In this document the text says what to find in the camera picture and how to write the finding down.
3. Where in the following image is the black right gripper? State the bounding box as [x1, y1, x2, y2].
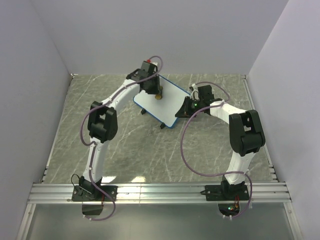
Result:
[175, 97, 203, 120]

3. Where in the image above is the yellow black whiteboard eraser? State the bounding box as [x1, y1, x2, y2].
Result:
[155, 86, 163, 100]

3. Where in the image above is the blue framed whiteboard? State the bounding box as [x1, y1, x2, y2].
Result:
[133, 75, 190, 129]

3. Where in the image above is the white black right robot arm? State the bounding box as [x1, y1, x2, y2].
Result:
[175, 96, 266, 200]

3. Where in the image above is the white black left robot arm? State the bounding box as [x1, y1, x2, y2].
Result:
[78, 69, 162, 201]

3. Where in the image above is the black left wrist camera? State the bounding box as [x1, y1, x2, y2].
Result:
[138, 60, 158, 78]

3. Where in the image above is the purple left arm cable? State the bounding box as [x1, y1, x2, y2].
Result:
[79, 55, 163, 222]

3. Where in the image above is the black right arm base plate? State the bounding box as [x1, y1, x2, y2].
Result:
[200, 185, 250, 201]

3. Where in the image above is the aluminium right side rail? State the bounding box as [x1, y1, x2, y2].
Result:
[241, 74, 279, 182]

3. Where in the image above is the aluminium rail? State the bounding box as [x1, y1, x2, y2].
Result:
[27, 182, 292, 204]
[241, 74, 279, 182]

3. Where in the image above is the aluminium front rail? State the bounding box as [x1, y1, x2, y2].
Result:
[27, 182, 292, 204]

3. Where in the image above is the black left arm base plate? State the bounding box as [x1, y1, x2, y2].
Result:
[71, 185, 118, 202]

